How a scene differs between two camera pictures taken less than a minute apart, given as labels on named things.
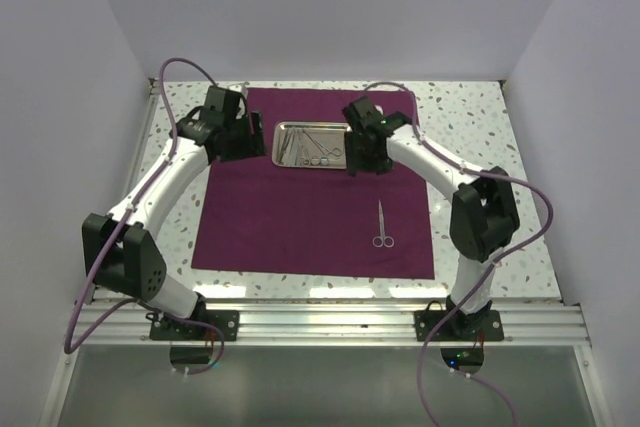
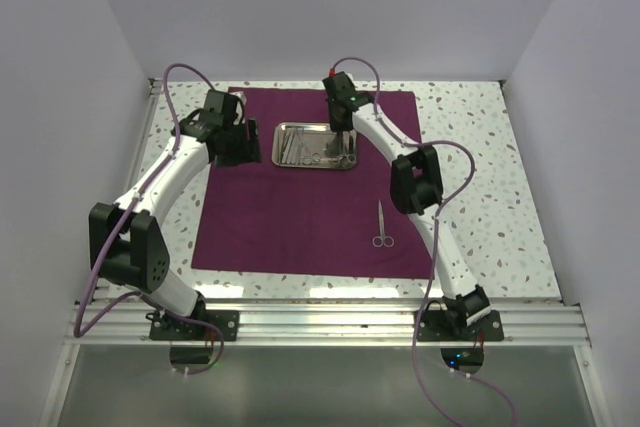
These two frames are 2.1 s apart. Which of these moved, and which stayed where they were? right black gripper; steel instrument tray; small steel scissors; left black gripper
Moved: right black gripper
Stayed: left black gripper; small steel scissors; steel instrument tray
